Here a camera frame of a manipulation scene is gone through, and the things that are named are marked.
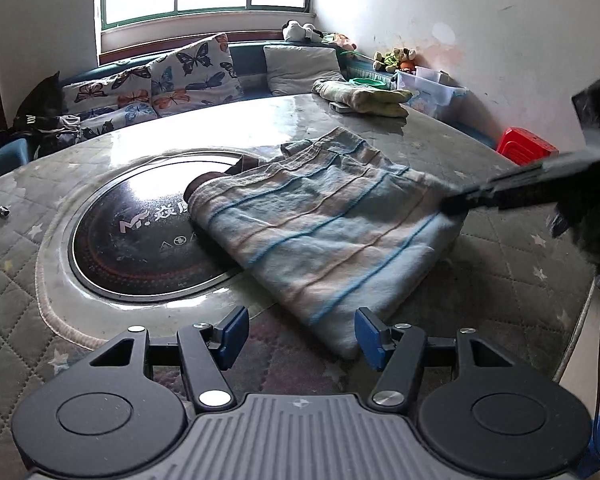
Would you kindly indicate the brown green plush toy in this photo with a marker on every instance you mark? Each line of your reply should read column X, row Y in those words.
column 395, row 60

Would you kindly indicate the blue striped towel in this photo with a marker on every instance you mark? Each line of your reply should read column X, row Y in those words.
column 320, row 230

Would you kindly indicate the black white plush toy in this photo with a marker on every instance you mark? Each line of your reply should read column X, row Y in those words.
column 302, row 31

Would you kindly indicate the round black built-in cooktop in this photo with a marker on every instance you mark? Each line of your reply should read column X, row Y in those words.
column 130, row 240

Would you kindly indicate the butterfly print cushion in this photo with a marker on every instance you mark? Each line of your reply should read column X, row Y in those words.
column 110, row 90
column 115, row 120
column 195, row 70

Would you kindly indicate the folded yellow green cloth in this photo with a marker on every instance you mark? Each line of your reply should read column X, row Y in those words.
column 365, row 97

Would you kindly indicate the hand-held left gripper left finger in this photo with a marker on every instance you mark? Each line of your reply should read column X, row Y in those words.
column 235, row 332

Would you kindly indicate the clear plastic storage box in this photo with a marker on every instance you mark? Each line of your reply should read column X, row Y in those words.
column 430, row 92

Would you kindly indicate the dark teal sofa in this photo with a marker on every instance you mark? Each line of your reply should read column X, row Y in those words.
column 250, row 60

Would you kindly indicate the pile of dark clothes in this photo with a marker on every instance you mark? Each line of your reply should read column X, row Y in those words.
column 40, row 120

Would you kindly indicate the grey cushion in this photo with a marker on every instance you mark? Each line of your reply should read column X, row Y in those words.
column 300, row 70

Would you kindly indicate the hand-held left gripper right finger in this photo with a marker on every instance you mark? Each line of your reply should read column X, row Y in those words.
column 367, row 335

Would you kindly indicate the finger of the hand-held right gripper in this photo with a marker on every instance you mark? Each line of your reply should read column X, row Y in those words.
column 505, row 187

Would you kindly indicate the green plastic basin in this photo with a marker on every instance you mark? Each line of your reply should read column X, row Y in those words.
column 370, row 83

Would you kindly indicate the red plastic stool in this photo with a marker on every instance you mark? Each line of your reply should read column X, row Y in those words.
column 525, row 145

